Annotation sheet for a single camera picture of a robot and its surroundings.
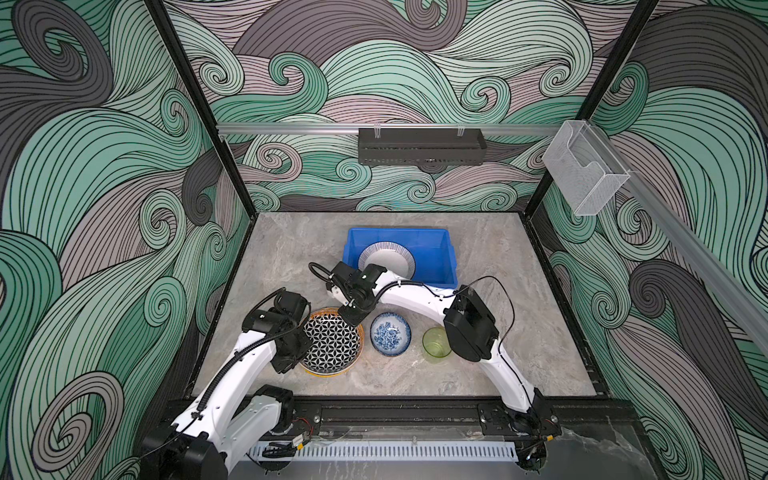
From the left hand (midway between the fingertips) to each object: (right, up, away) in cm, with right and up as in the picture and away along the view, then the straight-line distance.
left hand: (304, 352), depth 79 cm
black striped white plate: (+25, +24, +25) cm, 43 cm away
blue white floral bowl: (+23, +3, +5) cm, 24 cm away
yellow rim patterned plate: (+8, +1, +5) cm, 9 cm away
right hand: (+11, +6, +9) cm, 16 cm away
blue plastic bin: (+41, +25, +31) cm, 57 cm away
